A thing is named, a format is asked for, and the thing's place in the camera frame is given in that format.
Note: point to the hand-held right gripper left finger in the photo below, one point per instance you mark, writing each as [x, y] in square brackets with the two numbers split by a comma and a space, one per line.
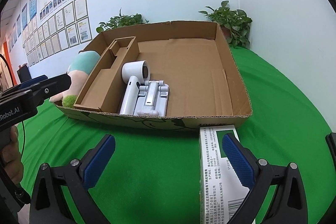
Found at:
[101, 158]

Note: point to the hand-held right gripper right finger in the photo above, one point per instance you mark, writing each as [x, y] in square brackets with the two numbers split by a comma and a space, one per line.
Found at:
[237, 158]

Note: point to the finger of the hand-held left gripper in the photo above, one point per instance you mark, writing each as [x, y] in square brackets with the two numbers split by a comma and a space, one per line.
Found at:
[55, 86]
[34, 81]

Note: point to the pink and teal plush toy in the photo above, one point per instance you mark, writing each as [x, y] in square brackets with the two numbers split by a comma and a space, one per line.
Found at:
[78, 74]

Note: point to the white and green medicine box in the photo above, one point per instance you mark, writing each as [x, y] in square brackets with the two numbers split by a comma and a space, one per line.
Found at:
[212, 182]

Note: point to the narrow cardboard box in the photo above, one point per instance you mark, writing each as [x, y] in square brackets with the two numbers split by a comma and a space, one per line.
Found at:
[107, 87]

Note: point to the white hair dryer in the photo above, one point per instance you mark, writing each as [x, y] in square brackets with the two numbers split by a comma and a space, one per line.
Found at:
[130, 92]

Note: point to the white folding phone stand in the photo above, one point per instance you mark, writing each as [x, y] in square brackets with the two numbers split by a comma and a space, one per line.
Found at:
[151, 98]

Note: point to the large shallow cardboard box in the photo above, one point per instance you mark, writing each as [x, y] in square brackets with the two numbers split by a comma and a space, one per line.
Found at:
[183, 69]

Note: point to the person's left hand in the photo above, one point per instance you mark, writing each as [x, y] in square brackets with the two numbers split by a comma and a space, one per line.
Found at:
[13, 158]

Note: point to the small-leaved potted plant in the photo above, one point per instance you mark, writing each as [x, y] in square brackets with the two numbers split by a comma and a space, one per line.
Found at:
[123, 20]

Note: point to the black object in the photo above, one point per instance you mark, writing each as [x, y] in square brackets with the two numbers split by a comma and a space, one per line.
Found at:
[331, 142]

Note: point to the tall potted plant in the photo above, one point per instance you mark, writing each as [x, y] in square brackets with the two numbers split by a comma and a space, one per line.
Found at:
[231, 19]

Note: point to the blue wall poster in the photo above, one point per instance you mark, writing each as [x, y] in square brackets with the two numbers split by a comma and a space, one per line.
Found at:
[18, 26]
[33, 5]
[24, 16]

